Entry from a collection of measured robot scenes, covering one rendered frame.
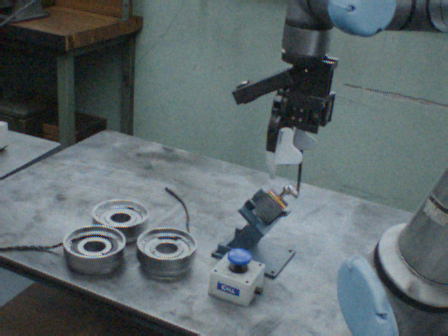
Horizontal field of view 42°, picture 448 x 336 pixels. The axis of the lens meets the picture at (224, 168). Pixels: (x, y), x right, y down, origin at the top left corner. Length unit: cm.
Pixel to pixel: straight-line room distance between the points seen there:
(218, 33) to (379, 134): 83
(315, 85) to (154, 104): 203
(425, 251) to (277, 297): 40
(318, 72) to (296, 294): 37
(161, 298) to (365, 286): 39
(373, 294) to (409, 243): 7
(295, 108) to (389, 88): 156
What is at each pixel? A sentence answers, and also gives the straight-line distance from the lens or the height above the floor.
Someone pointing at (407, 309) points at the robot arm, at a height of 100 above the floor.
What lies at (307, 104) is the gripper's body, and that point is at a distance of 93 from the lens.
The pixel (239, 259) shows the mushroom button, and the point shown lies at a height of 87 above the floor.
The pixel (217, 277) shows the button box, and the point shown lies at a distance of 97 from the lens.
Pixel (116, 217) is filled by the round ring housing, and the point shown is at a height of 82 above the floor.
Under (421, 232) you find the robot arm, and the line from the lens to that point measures 67.
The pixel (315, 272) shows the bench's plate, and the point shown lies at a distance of 109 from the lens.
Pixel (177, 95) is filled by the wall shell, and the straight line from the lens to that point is 284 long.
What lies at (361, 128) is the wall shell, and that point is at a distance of 255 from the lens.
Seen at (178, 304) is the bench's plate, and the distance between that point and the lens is 97.
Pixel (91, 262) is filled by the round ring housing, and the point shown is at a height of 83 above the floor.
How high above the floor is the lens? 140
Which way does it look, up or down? 25 degrees down
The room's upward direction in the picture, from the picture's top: 6 degrees clockwise
